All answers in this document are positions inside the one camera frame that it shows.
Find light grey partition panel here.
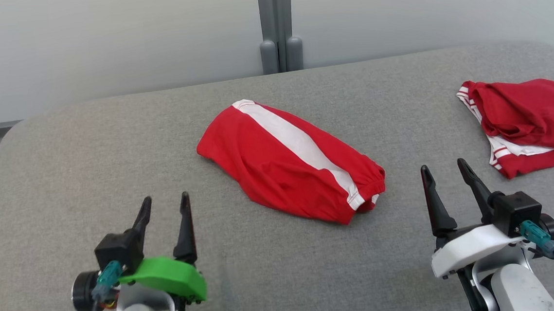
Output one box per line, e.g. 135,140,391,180
273,0,554,88
0,0,285,141

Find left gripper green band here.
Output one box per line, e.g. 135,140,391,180
65,190,209,311

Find grey fabric sofa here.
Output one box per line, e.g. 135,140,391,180
0,37,554,311

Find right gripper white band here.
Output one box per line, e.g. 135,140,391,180
420,151,554,281

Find red jersey with white sleeves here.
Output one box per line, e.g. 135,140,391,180
456,74,554,183

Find red shorts with white stripe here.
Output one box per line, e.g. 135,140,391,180
193,90,389,235

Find left camera cable teal plug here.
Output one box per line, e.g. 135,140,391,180
75,260,125,311

